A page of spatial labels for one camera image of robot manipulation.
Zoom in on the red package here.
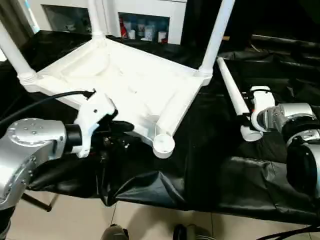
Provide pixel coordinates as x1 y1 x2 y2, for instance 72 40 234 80
118 16 126 38

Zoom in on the silver metal bar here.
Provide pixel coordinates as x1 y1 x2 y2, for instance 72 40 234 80
250 34 320 50

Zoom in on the large black box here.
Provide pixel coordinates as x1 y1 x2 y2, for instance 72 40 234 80
185 0 254 54

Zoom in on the white plastic table top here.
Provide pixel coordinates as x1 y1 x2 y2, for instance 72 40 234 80
18 34 214 160

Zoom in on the grey curtain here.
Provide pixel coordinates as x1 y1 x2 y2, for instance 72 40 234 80
0 0 29 51

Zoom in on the black metal frame leg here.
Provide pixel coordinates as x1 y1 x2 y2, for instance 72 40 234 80
20 191 54 213

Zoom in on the white glass-door cabinet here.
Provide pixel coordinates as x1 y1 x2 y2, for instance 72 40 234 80
37 0 189 46

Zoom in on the black work mat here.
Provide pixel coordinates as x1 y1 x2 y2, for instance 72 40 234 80
0 29 320 224

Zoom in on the white bottle blue print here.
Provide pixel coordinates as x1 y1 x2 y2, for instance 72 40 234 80
145 24 155 41

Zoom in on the white plastic table leg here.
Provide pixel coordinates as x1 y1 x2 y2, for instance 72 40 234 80
87 0 106 42
216 56 264 143
0 21 38 93
196 0 236 79

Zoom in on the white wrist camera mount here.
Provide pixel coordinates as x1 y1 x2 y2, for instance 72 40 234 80
249 85 276 133
71 88 119 159

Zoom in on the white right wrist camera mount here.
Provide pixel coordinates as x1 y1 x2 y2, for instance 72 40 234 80
249 85 276 133

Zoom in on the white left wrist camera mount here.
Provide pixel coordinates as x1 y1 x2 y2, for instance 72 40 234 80
71 88 119 159

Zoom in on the white jar red label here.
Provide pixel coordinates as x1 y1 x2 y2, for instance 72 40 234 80
157 30 168 44

